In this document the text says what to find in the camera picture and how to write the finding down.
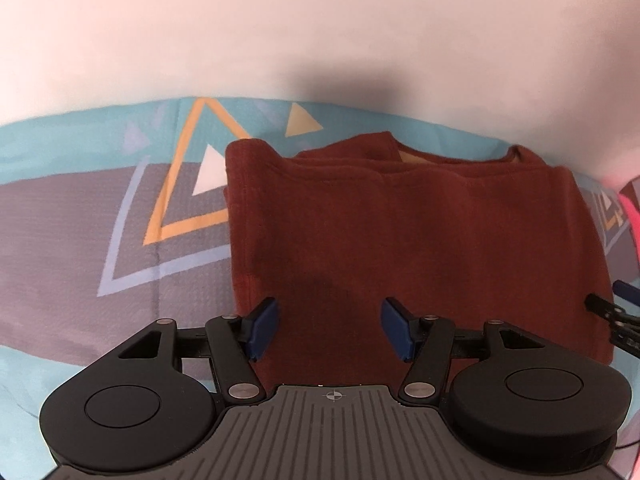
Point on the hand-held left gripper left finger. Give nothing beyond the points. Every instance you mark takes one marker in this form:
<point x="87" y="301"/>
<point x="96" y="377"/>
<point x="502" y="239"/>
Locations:
<point x="262" y="324"/>

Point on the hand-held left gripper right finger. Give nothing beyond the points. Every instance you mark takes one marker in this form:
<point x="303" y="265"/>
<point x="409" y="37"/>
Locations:
<point x="395" y="324"/>

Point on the teal geometric print bedsheet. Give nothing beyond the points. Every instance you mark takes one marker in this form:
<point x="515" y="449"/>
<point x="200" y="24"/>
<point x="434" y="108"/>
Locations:
<point x="75" y="260"/>

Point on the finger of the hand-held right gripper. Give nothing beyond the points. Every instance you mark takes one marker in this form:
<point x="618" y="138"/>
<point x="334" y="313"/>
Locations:
<point x="607" y="307"/>
<point x="627" y="288"/>

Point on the rust red sweater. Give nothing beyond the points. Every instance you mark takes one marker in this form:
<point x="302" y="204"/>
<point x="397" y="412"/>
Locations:
<point x="400" y="240"/>

